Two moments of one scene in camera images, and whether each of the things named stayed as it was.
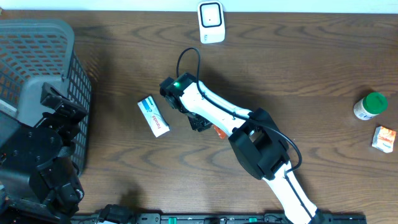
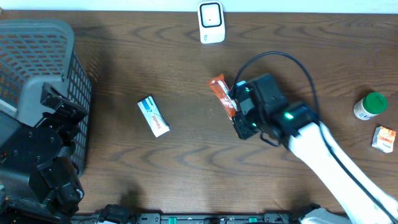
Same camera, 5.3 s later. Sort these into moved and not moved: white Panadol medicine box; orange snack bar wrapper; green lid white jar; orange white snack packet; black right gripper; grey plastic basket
Moved: black right gripper; orange snack bar wrapper
Not moved: green lid white jar; white Panadol medicine box; orange white snack packet; grey plastic basket
